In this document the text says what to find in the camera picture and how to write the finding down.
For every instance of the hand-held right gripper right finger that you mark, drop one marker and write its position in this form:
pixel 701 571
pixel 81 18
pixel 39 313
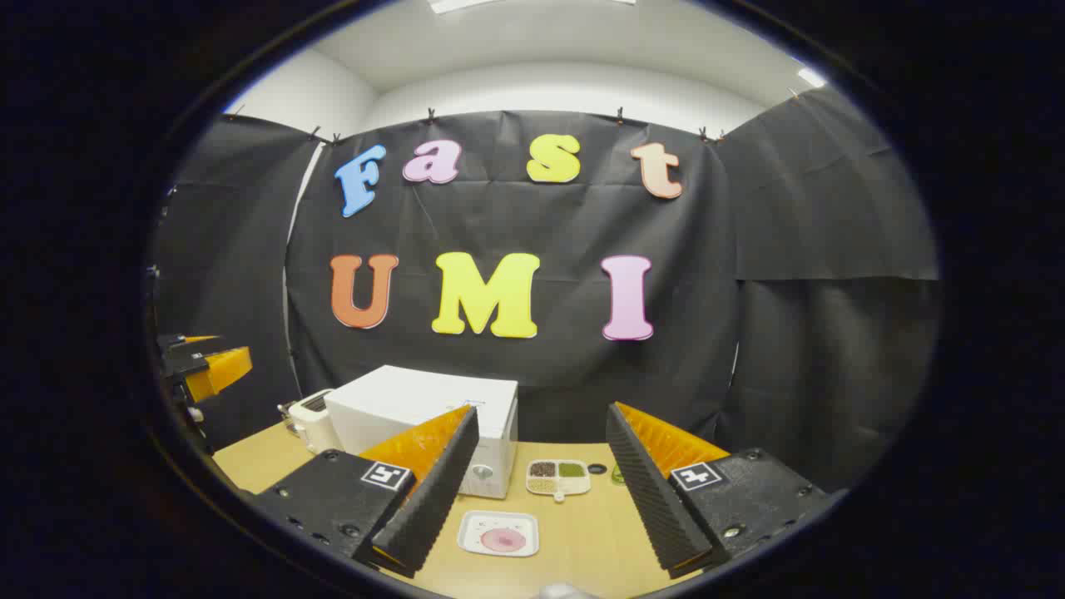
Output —
pixel 653 491

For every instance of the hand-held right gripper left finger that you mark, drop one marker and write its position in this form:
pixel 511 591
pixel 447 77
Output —
pixel 433 491

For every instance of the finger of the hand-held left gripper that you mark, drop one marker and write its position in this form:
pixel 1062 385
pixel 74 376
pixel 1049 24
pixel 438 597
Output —
pixel 179 340
pixel 218 372

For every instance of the white square food plate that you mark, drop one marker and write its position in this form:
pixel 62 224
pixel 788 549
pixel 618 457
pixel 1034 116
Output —
pixel 474 532

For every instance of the pink round food slice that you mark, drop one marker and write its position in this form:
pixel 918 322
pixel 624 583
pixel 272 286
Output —
pixel 503 540

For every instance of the white microwave oven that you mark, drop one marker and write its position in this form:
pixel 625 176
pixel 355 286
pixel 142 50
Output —
pixel 416 399

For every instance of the white divided grain dish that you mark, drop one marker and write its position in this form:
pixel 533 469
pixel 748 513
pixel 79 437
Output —
pixel 557 478

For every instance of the white toaster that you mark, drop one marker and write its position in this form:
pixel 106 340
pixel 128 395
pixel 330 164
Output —
pixel 312 420

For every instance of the black backdrop cloth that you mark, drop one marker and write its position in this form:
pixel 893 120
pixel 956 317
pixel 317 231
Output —
pixel 532 225

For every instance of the ceiling light panel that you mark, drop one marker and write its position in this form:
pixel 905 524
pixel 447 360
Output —
pixel 811 77
pixel 458 4

